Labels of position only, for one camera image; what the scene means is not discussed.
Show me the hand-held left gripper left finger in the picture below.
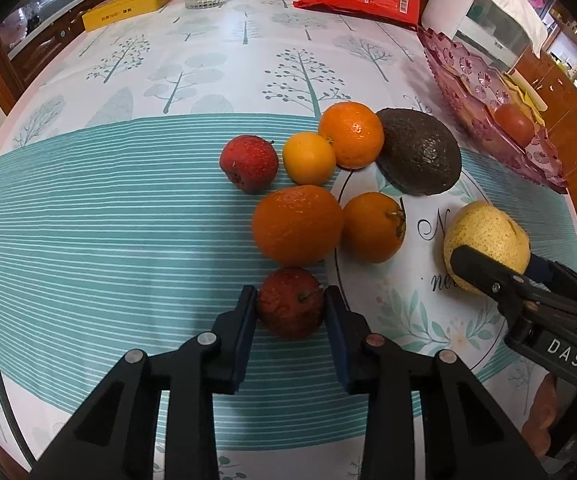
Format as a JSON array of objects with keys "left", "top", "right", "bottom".
[{"left": 28, "top": 285, "right": 259, "bottom": 480}]

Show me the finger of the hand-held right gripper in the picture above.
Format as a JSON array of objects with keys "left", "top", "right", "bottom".
[
  {"left": 449, "top": 245, "right": 577, "bottom": 321},
  {"left": 527, "top": 253, "right": 577, "bottom": 313}
]

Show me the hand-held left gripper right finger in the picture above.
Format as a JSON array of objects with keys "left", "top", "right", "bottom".
[{"left": 322, "top": 285, "right": 549, "bottom": 480}]

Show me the yellow pear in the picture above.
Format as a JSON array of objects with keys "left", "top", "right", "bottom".
[{"left": 443, "top": 201, "right": 531, "bottom": 295}]

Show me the wrinkled small red fruit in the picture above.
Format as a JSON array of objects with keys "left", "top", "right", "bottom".
[{"left": 257, "top": 267, "right": 326, "bottom": 341}]

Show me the orange mandarin with stem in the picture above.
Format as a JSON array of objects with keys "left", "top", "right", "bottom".
[{"left": 341, "top": 192, "right": 407, "bottom": 264}]

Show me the large orange mandarin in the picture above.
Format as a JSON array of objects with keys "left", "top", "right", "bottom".
[{"left": 252, "top": 185, "right": 345, "bottom": 267}]

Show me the dark avocado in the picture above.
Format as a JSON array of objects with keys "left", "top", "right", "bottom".
[{"left": 375, "top": 108, "right": 462, "bottom": 197}]

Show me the red apple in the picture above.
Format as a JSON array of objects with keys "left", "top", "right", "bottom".
[{"left": 495, "top": 104, "right": 535, "bottom": 148}]

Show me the smooth small red fruit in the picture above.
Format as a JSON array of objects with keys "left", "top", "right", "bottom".
[{"left": 219, "top": 135, "right": 280, "bottom": 194}]

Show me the small yellowish mandarin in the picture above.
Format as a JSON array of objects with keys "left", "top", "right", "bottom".
[{"left": 282, "top": 132, "right": 337, "bottom": 186}]

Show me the pink glass fruit bowl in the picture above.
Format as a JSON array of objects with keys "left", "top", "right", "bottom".
[{"left": 417, "top": 26, "right": 569, "bottom": 195}]

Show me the person's right hand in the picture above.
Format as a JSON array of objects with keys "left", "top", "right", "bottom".
[{"left": 522, "top": 374, "right": 561, "bottom": 457}]

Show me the white countertop appliance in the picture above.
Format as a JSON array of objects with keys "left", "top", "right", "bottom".
[{"left": 421, "top": 0, "right": 544, "bottom": 73}]

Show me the yellow tin box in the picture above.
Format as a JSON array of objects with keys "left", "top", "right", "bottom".
[{"left": 81, "top": 0, "right": 173, "bottom": 33}]

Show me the wooden kitchen counter cabinet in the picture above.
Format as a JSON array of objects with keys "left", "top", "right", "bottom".
[{"left": 0, "top": 0, "right": 119, "bottom": 106}]

